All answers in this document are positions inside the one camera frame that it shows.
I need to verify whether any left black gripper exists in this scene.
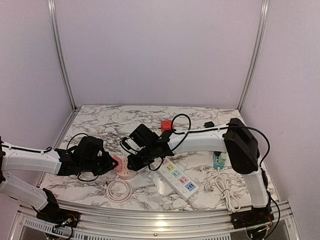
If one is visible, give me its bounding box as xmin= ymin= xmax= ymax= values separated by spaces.
xmin=80 ymin=151 xmax=118 ymax=177

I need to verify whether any pink cube socket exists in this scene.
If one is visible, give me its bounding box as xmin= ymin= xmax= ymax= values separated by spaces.
xmin=113 ymin=156 xmax=127 ymax=173

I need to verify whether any red cube socket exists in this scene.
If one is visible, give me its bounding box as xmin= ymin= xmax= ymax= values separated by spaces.
xmin=160 ymin=120 xmax=172 ymax=133

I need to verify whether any white multicolour power strip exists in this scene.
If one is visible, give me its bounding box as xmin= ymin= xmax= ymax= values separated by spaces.
xmin=150 ymin=158 xmax=200 ymax=201

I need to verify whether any black power adapter with cable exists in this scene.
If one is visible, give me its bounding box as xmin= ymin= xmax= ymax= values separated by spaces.
xmin=197 ymin=121 xmax=215 ymax=130

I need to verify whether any teal power strip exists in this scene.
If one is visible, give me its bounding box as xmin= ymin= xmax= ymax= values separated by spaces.
xmin=213 ymin=151 xmax=227 ymax=170

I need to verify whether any pink round power strip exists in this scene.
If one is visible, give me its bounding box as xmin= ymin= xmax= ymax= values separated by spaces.
xmin=116 ymin=160 xmax=137 ymax=180

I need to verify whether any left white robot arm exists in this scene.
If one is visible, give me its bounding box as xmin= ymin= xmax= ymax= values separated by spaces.
xmin=0 ymin=136 xmax=119 ymax=223

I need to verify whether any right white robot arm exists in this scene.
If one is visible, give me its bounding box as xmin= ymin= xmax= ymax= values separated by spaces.
xmin=127 ymin=118 xmax=271 ymax=224

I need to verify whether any light green plug on teal strip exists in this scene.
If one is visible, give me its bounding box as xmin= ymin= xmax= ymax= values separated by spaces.
xmin=216 ymin=152 xmax=227 ymax=164

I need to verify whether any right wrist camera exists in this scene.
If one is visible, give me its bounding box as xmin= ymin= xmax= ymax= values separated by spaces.
xmin=120 ymin=124 xmax=159 ymax=153

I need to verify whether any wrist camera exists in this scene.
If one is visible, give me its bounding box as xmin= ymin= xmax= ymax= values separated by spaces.
xmin=120 ymin=124 xmax=159 ymax=153
xmin=74 ymin=136 xmax=103 ymax=158

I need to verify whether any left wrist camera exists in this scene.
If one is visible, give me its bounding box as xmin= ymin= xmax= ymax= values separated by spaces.
xmin=74 ymin=136 xmax=103 ymax=158

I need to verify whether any white coiled cable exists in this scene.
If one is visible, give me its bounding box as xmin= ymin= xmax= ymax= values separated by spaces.
xmin=106 ymin=179 xmax=133 ymax=202

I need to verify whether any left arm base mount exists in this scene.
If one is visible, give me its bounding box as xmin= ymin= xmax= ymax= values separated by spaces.
xmin=36 ymin=203 xmax=80 ymax=228

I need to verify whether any white bundled power cord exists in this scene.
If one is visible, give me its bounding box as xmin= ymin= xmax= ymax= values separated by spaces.
xmin=204 ymin=168 xmax=241 ymax=213

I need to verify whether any aluminium front rail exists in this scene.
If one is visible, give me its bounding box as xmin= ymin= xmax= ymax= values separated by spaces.
xmin=6 ymin=200 xmax=302 ymax=240

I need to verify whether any left aluminium frame post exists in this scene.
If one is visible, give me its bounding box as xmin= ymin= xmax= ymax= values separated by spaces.
xmin=47 ymin=0 xmax=77 ymax=112

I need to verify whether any aluminium frame post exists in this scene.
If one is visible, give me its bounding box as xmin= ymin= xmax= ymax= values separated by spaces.
xmin=237 ymin=0 xmax=270 ymax=113
xmin=47 ymin=0 xmax=77 ymax=112

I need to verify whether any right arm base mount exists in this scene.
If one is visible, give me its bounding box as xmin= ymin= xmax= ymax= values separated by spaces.
xmin=231 ymin=206 xmax=275 ymax=229

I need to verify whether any right aluminium frame post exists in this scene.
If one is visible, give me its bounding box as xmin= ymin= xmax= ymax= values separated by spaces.
xmin=237 ymin=0 xmax=270 ymax=113

